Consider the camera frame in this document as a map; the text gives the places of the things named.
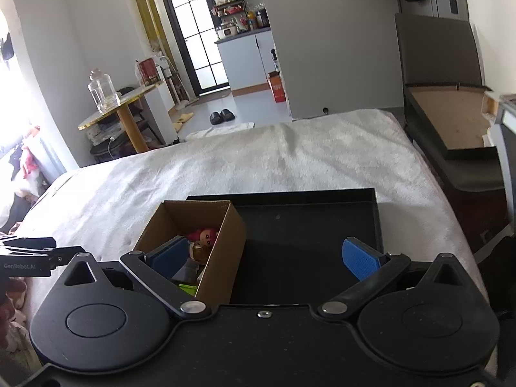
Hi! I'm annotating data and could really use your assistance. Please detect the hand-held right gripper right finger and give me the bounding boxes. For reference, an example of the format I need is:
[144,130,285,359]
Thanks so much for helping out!
[318,237,470,318]

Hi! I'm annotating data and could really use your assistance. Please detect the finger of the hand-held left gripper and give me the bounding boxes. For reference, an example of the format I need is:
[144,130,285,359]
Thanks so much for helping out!
[0,237,57,251]
[46,246,86,270]

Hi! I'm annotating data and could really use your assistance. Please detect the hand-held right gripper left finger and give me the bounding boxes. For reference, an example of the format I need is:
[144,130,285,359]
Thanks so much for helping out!
[56,237,212,318]

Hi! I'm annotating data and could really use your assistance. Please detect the grey toy block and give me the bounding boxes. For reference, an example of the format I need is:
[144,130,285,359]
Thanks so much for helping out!
[173,258,202,285]

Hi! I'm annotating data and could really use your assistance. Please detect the brown cardboard box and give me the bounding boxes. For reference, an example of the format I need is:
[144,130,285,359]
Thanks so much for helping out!
[131,200,247,305]

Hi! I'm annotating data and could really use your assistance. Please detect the black plastic tray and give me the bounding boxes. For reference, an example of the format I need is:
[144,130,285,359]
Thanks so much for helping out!
[186,187,383,305]

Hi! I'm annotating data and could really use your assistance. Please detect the person's left hand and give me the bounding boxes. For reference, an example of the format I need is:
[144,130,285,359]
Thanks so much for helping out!
[0,280,27,325]

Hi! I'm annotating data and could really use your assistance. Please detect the red cartoon figurine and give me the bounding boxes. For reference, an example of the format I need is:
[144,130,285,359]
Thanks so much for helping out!
[185,227,220,246]

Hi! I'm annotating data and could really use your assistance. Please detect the printed white garment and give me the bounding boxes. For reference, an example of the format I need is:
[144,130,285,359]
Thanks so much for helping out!
[0,310,41,372]

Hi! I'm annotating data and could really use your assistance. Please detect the pink and white clothes pile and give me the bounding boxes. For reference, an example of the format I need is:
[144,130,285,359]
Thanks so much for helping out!
[0,125,53,206]

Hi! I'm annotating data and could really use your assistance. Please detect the white storage box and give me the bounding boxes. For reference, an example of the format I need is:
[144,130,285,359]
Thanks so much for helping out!
[86,123,124,144]

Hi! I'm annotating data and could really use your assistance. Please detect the yellow slipper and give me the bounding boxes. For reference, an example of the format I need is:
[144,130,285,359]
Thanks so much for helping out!
[171,112,195,132]

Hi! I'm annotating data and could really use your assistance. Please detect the white floor cloth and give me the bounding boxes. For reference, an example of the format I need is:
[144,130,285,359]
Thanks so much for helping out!
[183,122,255,140]

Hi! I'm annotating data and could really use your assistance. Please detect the round gold-edged table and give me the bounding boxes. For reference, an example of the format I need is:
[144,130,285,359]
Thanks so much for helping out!
[78,82,166,154]

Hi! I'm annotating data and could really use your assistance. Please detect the clear glass jar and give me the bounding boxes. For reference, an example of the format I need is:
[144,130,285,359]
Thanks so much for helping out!
[88,68,122,114]

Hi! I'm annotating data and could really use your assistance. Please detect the red canister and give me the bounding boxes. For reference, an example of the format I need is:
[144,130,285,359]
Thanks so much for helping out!
[135,57,160,87]

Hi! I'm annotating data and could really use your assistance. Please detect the orange cardboard box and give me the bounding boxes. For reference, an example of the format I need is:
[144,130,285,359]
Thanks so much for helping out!
[267,71,288,103]

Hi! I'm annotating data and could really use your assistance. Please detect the white kitchen cabinet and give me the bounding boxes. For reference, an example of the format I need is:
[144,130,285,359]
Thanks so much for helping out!
[215,30,279,97]

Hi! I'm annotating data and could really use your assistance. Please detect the black-framed glass door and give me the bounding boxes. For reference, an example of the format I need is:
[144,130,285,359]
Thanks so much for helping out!
[159,0,232,96]

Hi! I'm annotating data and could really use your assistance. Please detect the dark storage bench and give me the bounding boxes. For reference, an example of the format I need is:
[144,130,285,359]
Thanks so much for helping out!
[394,13,509,194]

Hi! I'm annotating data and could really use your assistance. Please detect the kitchen rack with bottles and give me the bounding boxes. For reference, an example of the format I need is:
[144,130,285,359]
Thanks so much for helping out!
[212,0,271,41]

